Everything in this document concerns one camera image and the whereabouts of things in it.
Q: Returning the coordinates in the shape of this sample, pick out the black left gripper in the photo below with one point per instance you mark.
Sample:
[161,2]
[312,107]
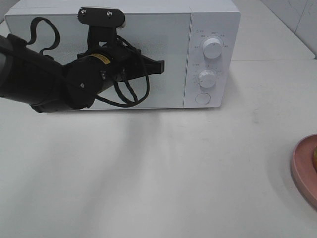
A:
[126,60]

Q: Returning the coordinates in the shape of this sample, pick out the white microwave door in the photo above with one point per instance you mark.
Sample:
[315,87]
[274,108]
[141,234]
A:
[158,36]

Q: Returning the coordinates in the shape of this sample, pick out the white microwave knob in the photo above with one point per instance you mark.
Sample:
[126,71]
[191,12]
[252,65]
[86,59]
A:
[212,47]
[207,78]

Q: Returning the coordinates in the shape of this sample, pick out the round white door button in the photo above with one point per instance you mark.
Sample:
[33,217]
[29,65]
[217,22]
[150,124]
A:
[203,98]

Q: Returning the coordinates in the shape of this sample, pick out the burger with lettuce and cheese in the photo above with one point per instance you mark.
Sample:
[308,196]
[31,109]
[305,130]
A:
[314,159]

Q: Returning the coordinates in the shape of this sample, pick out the pink round plate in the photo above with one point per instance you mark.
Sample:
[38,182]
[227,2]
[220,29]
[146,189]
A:
[304,173]

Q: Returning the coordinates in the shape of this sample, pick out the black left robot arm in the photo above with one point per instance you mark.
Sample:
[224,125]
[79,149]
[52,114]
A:
[47,86]

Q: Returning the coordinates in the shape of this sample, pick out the white microwave oven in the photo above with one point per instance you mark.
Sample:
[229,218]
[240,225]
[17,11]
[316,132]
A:
[207,18]

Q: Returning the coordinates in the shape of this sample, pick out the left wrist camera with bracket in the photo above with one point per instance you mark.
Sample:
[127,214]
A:
[103,24]

